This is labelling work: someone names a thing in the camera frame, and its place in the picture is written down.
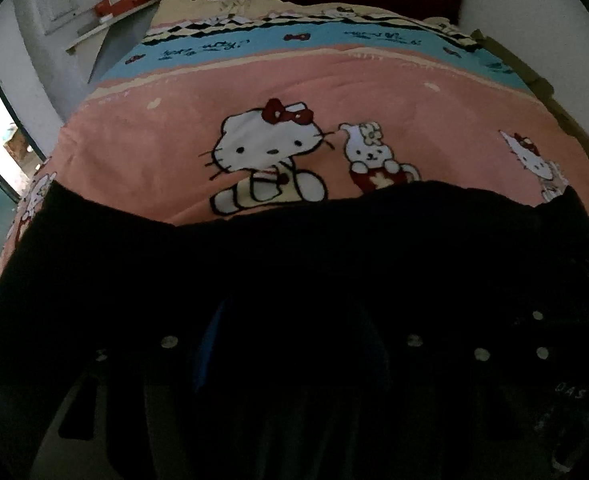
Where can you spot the pink Hello Kitty blanket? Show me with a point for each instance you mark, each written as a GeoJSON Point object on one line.
{"type": "Point", "coordinates": [259, 145]}

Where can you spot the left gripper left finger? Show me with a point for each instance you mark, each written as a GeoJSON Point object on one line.
{"type": "Point", "coordinates": [129, 416]}

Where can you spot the olive mattress edge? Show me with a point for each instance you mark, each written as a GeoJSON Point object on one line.
{"type": "Point", "coordinates": [538, 85]}

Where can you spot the black large jacket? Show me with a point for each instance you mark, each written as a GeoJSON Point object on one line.
{"type": "Point", "coordinates": [300, 383]}

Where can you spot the white wall shelf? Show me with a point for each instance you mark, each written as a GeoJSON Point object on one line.
{"type": "Point", "coordinates": [104, 26]}

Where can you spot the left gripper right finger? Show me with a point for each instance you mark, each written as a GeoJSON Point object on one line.
{"type": "Point", "coordinates": [477, 405]}

